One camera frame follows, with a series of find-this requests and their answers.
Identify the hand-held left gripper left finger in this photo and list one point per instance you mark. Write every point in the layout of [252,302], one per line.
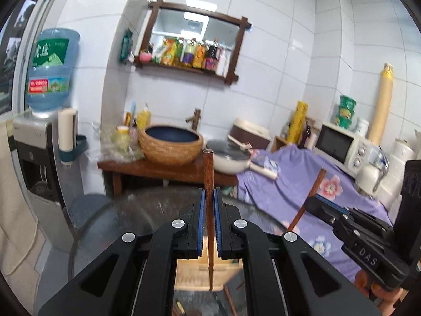
[200,223]

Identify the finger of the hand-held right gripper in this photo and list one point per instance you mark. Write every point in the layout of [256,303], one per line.
[325,210]
[370,220]

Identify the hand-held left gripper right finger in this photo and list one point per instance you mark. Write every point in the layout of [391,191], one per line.
[218,227]

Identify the beige plastic utensil holder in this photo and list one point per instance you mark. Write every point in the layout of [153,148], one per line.
[190,276]

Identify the person's right hand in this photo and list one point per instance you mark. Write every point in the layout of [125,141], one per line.
[378,298]

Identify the white paper roll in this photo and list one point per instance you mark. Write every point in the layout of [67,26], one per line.
[404,153]
[368,179]

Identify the purple floral cloth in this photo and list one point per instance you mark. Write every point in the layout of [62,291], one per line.
[279,184]

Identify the white frying pan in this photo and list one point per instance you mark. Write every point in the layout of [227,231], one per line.
[230,161]

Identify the white microwave oven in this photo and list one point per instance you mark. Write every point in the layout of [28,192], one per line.
[338,144]

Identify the dark wooden table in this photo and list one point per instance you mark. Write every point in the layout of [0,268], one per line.
[148,171]

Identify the woven basin with blue bowl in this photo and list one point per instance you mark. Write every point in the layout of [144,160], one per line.
[171,151]

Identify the white jar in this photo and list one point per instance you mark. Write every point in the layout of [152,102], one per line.
[363,126]

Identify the yellow packet stack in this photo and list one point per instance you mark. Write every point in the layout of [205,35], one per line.
[297,121]

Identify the brown and white rice cooker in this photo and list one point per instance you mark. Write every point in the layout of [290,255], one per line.
[250,131]

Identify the green cup stack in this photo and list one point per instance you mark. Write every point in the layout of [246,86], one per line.
[345,112]

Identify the bamboo style faucet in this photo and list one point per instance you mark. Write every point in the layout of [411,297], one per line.
[194,120]

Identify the grey round bin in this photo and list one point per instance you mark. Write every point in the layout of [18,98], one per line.
[90,209]

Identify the tall beige roll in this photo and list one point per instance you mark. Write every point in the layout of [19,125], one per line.
[381,105]

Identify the clear plastic bag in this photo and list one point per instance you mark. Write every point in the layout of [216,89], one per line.
[111,148]

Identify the yellow soap pump bottle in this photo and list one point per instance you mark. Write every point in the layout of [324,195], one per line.
[143,120]

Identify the blue tube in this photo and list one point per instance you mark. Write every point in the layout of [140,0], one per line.
[133,112]

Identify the white paper cup tube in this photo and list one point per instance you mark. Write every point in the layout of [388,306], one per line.
[66,125]

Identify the row of colourful bottles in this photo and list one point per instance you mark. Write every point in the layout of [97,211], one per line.
[187,54]

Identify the pink round object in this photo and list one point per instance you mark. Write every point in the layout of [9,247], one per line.
[145,56]

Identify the white water dispenser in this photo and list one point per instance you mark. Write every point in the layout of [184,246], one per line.
[33,158]

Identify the green hanging packet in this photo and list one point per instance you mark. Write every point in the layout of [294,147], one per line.
[126,46]

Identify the wooden framed mirror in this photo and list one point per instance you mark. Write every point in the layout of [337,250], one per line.
[184,23]

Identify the blue water jug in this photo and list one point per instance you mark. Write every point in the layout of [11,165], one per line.
[49,72]

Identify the dark framed window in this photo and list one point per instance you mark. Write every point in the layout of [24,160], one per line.
[16,56]

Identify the teal cup holder bracket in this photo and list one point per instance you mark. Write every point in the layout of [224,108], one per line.
[79,148]

